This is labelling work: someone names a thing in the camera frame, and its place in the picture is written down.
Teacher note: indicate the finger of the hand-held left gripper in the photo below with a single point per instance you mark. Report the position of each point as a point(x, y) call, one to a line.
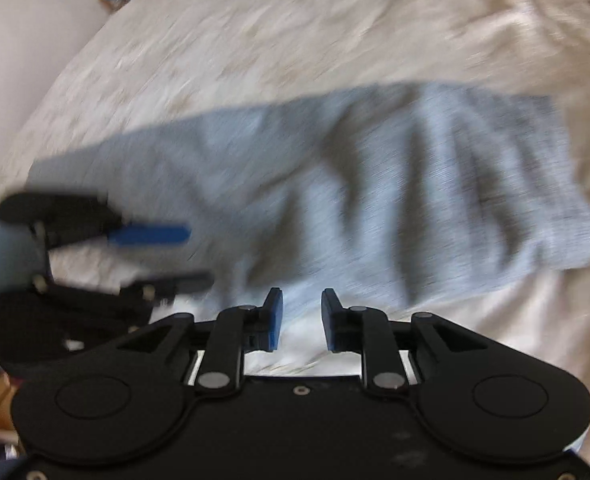
point(185, 282)
point(150, 235)

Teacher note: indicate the cream floral bedspread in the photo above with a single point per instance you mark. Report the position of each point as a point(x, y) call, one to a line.
point(325, 35)

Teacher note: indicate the light blue speckled pants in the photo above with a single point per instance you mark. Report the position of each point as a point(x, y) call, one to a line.
point(375, 185)

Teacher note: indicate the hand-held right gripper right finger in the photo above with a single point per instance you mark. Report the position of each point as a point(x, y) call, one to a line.
point(331, 320)

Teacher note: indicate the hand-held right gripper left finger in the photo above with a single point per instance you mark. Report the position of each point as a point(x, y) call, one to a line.
point(274, 320)

